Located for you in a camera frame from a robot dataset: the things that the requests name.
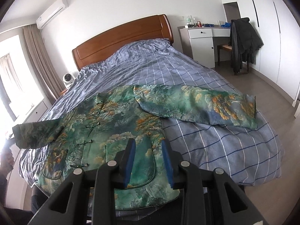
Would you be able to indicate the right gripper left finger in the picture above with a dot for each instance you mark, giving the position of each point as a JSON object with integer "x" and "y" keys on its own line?
{"x": 69, "y": 203}

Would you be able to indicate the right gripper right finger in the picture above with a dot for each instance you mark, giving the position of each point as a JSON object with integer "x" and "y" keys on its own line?
{"x": 209, "y": 197}

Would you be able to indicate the green floral padded jacket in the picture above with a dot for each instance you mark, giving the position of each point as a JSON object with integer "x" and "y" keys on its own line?
{"x": 93, "y": 132}

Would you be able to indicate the person's left hand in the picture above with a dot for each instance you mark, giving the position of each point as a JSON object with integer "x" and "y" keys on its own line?
{"x": 7, "y": 162}

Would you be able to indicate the white round desk fan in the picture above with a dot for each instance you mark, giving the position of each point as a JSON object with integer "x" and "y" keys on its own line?
{"x": 68, "y": 80}

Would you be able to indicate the white wardrobe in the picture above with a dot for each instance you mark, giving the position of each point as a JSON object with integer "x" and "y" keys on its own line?
{"x": 277, "y": 61}

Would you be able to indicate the dark wooden chair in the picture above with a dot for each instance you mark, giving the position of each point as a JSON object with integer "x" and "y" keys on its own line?
{"x": 236, "y": 59}

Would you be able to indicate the beige window curtain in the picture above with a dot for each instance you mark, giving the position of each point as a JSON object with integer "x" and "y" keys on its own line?
{"x": 40, "y": 61}

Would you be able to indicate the white vanity desk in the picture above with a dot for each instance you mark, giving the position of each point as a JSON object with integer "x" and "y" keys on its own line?
{"x": 200, "y": 43}

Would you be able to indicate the black coat on chair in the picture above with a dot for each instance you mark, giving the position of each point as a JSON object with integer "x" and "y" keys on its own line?
{"x": 245, "y": 39}

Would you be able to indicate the blue item on desk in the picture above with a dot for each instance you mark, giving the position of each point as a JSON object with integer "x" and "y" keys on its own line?
{"x": 226, "y": 25}

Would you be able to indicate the red can on desk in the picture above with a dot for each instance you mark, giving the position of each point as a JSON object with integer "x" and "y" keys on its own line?
{"x": 199, "y": 23}

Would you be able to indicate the brown wooden headboard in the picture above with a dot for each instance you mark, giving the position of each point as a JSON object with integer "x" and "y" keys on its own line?
{"x": 105, "y": 44}

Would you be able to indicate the white wall air conditioner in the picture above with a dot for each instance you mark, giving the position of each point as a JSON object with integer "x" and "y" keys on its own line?
{"x": 50, "y": 13}

